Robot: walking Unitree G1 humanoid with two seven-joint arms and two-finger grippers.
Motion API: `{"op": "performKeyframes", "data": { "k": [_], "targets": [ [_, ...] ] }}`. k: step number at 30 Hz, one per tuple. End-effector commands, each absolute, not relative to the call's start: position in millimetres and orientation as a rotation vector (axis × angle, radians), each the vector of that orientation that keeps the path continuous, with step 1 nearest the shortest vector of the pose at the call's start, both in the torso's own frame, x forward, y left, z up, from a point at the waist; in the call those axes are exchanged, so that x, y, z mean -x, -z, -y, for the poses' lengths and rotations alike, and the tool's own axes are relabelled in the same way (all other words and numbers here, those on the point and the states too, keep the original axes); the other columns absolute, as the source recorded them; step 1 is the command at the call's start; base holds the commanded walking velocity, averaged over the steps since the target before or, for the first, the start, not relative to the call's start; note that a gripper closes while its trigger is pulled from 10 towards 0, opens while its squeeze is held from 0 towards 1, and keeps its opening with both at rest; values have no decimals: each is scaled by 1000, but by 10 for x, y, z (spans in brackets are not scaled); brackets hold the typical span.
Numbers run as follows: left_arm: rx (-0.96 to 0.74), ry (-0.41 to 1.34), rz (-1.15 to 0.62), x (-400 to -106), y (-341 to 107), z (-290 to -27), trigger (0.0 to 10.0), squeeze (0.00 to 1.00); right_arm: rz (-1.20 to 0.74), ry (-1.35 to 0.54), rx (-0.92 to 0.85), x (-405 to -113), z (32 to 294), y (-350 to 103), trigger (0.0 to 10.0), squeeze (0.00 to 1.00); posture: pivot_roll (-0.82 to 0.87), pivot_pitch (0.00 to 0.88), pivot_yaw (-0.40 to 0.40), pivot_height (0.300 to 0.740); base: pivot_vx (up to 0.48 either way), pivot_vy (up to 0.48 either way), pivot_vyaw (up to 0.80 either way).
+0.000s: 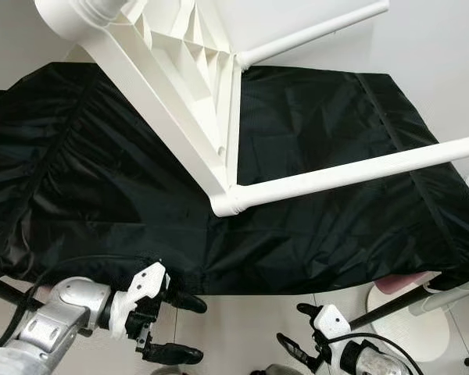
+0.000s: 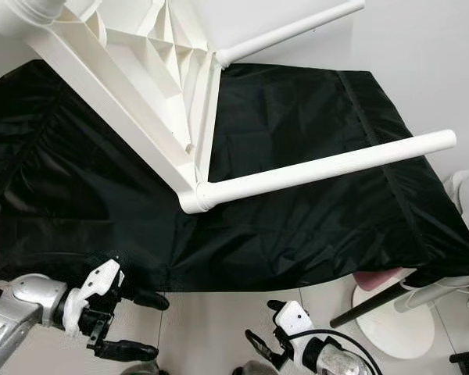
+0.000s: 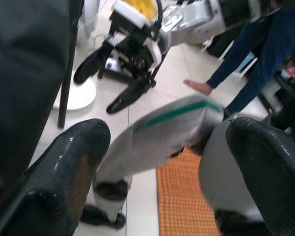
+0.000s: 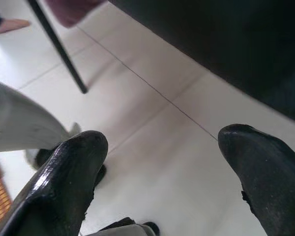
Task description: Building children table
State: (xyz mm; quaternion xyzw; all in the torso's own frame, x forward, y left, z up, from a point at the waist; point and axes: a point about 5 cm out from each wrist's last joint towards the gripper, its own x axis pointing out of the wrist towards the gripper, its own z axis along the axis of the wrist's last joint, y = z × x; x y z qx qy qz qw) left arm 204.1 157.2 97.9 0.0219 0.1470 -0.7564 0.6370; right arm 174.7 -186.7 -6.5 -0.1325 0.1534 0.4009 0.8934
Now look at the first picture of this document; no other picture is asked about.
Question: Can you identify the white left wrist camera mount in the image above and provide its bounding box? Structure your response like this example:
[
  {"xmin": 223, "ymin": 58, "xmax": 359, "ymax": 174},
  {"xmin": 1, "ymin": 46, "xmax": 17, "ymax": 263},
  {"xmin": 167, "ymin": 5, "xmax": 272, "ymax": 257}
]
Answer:
[{"xmin": 108, "ymin": 262, "xmax": 170, "ymax": 339}]

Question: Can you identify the grey right robot foot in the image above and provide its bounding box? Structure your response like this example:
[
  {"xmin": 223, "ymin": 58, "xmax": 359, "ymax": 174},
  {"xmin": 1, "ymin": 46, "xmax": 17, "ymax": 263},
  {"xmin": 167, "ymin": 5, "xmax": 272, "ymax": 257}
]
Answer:
[{"xmin": 261, "ymin": 363, "xmax": 303, "ymax": 375}]

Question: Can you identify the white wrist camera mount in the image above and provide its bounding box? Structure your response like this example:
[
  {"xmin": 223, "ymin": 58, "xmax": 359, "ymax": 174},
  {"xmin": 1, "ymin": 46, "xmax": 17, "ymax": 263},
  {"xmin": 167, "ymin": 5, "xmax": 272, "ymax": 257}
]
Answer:
[
  {"xmin": 108, "ymin": 262, "xmax": 170, "ymax": 339},
  {"xmin": 313, "ymin": 304, "xmax": 353, "ymax": 349}
]

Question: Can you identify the pink fabric piece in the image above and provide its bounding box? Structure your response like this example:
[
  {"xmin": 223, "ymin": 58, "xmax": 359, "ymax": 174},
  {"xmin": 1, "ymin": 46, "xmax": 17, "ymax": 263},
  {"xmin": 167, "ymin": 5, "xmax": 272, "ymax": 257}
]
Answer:
[{"xmin": 374, "ymin": 270, "xmax": 440, "ymax": 295}]

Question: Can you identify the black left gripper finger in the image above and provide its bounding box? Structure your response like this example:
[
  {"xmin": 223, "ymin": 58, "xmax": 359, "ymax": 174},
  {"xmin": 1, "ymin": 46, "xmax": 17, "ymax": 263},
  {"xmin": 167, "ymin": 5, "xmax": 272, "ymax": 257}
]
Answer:
[
  {"xmin": 144, "ymin": 341, "xmax": 205, "ymax": 366},
  {"xmin": 166, "ymin": 290, "xmax": 209, "ymax": 316}
]

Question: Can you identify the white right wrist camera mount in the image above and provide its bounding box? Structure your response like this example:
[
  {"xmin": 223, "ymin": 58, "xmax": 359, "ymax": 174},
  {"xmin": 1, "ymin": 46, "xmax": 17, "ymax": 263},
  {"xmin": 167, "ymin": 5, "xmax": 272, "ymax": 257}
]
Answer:
[{"xmin": 313, "ymin": 304, "xmax": 353, "ymax": 349}]

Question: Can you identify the white plastic children table top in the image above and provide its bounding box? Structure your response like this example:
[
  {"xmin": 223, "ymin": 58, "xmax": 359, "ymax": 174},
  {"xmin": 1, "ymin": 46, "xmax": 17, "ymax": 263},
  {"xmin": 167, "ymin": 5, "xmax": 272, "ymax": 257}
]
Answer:
[{"xmin": 35, "ymin": 0, "xmax": 245, "ymax": 217}]

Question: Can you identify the white plastic screw-in table leg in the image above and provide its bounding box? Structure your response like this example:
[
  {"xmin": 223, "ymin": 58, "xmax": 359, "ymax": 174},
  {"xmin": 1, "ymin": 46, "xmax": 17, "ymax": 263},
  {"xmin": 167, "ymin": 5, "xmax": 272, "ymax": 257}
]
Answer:
[
  {"xmin": 66, "ymin": 0, "xmax": 131, "ymax": 24},
  {"xmin": 234, "ymin": 0, "xmax": 391, "ymax": 71},
  {"xmin": 211, "ymin": 133, "xmax": 469, "ymax": 218}
]

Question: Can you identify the black fabric table cover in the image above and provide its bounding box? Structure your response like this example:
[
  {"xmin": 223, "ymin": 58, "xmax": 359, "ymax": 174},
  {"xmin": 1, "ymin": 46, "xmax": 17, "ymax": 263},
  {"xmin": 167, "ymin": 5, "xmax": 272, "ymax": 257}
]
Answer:
[{"xmin": 0, "ymin": 62, "xmax": 469, "ymax": 296}]

